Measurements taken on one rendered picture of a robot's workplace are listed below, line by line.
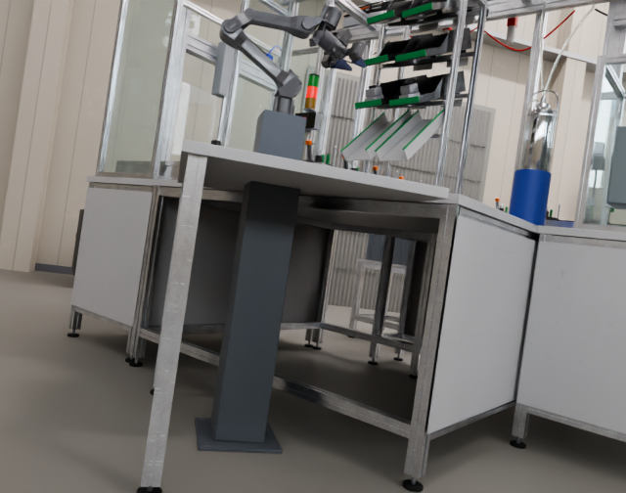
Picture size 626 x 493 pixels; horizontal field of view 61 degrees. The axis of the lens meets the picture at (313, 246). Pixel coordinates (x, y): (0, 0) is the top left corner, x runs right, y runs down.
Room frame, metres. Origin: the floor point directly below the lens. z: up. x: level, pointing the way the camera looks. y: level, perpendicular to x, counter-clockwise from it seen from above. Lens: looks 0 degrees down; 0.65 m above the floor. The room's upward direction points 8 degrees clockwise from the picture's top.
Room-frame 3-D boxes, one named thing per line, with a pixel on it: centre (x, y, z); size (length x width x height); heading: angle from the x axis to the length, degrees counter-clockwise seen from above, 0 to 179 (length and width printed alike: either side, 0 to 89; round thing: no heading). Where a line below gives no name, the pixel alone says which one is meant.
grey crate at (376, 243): (4.17, -0.78, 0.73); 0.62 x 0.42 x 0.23; 51
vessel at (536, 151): (2.43, -0.94, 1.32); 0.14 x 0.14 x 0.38
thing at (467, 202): (2.53, -0.25, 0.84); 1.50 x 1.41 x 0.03; 51
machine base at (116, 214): (3.21, 0.57, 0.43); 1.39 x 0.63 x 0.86; 141
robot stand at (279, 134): (1.77, 0.16, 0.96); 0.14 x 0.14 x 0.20; 15
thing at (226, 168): (1.78, 0.11, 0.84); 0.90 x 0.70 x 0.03; 15
